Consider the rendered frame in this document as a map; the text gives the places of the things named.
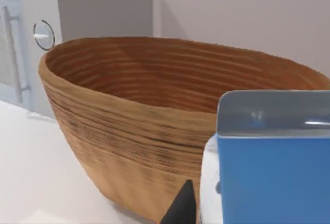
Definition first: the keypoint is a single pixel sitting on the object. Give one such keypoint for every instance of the blue and grey box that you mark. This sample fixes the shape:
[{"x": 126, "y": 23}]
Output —
[{"x": 270, "y": 162}]

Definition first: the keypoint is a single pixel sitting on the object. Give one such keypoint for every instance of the microwave knob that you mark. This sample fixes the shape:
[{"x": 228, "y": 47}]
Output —
[{"x": 43, "y": 35}]

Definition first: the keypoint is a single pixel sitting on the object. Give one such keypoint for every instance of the brown woven basket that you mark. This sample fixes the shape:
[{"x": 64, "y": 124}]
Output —
[{"x": 144, "y": 110}]

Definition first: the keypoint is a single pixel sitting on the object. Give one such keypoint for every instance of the pale microwave oven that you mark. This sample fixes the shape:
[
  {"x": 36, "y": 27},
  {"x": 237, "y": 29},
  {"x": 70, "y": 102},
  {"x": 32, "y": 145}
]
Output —
[{"x": 38, "y": 61}]

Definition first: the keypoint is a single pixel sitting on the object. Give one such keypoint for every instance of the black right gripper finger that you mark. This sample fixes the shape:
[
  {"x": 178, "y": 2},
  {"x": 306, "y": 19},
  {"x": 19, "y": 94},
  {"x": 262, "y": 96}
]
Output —
[{"x": 185, "y": 203}]

